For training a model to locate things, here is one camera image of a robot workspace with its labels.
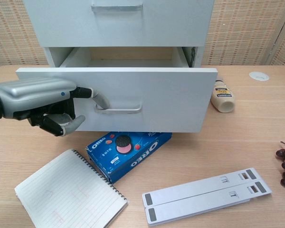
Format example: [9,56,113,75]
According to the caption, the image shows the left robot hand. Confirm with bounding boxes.
[0,77,110,138]

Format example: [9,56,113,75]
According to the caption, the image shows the shallow lowest cabinet drawer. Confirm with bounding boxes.
[15,46,219,134]

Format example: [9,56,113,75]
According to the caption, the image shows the white drawer cabinet body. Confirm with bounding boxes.
[43,46,203,69]

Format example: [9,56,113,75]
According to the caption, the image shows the medium-height cabinet drawer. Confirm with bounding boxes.
[22,0,216,48]

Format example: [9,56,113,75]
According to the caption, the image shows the spiral-bound lined notebook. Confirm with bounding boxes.
[14,148,129,228]

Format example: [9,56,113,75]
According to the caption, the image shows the blue Oreo cookie box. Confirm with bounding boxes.
[85,131,173,184]

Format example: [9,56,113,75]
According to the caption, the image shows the mayonnaise squeeze bottle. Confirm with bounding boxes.
[209,79,237,114]

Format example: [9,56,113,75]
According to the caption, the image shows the grey folding laptop stand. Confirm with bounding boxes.
[142,167,273,227]

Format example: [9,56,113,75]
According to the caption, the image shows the white round cable grommet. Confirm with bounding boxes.
[248,71,270,82]

